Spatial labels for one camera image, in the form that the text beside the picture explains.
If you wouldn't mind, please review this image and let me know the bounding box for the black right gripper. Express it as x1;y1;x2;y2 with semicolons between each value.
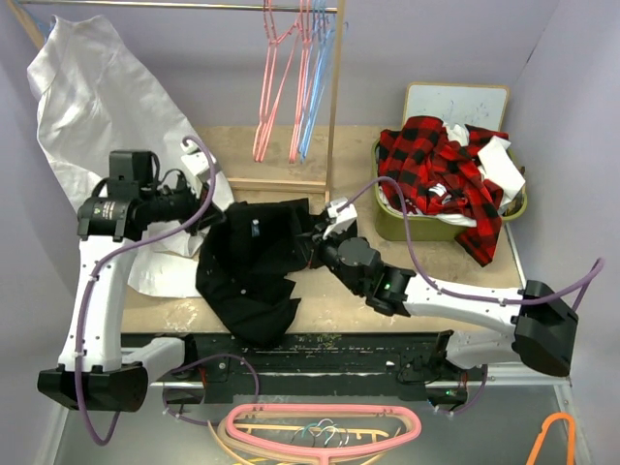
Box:
296;220;365;295

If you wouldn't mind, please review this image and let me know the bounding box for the black button shirt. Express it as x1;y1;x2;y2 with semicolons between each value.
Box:
196;198;316;348

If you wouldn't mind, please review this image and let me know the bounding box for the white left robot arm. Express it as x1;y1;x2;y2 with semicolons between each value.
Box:
37;140;218;412

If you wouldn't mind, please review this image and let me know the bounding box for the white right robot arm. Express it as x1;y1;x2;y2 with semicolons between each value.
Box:
297;224;578;379

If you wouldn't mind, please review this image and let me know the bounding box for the red black plaid shirt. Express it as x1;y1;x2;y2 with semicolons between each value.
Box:
378;116;509;266

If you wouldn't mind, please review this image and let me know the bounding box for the white hanging shirt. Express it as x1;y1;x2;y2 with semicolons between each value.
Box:
27;15;208;298

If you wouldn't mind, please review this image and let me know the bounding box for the beige hanger on tray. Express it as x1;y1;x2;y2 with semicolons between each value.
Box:
208;423;392;464

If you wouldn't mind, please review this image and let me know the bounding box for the blue hanger on rack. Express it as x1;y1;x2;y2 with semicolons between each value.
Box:
297;1;336;162

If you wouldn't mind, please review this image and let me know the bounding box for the blue hanger under white shirt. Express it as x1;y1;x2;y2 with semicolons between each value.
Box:
15;1;53;47

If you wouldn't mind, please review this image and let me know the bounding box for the orange hanger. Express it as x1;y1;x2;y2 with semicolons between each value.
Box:
525;412;578;465

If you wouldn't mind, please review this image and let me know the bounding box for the olive green laundry basket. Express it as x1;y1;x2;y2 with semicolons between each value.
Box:
372;138;526;241

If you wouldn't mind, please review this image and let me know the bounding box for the white cloth in basket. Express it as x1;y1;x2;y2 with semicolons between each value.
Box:
443;123;525;210

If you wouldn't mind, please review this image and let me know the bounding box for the yellow framed whiteboard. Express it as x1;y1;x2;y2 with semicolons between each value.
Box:
402;82;511;131

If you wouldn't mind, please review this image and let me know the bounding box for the wooden clothes rack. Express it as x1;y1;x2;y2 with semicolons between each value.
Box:
8;1;346;201

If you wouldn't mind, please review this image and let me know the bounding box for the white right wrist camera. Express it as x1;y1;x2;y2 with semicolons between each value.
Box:
323;197;357;239

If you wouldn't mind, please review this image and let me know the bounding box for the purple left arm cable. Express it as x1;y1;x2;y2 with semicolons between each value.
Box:
75;136;218;446

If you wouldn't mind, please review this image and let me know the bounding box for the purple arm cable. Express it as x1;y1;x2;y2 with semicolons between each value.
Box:
338;176;606;311
75;136;218;446

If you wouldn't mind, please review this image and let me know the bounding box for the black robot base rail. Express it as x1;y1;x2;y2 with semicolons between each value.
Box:
120;330;490;406

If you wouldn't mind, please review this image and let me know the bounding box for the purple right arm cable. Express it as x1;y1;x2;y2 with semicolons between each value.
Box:
338;176;606;311

